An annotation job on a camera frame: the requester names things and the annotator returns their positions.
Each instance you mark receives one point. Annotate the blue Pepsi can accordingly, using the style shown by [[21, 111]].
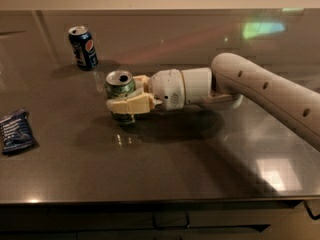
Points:
[[83, 47]]

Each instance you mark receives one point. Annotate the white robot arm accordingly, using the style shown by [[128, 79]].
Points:
[[223, 84]]

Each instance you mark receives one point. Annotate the dark blue snack packet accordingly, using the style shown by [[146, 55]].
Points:
[[16, 132]]

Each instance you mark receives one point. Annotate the green soda can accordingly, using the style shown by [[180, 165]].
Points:
[[120, 84]]

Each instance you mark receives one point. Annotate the black drawer handle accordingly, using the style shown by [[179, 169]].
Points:
[[170, 221]]

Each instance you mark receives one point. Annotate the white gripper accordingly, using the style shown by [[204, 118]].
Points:
[[165, 87]]

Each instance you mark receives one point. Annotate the black cabinet handle right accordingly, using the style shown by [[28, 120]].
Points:
[[310, 213]]

